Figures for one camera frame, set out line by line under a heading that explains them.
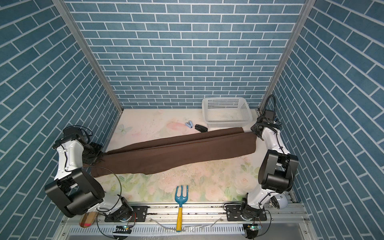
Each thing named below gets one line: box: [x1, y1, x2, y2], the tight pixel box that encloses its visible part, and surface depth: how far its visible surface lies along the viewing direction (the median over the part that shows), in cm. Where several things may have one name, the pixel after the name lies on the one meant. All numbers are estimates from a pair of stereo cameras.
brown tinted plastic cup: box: [79, 211, 99, 228], surface depth 71 cm
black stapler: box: [194, 124, 208, 133], surface depth 110 cm
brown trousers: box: [90, 127, 257, 177], surface depth 92 cm
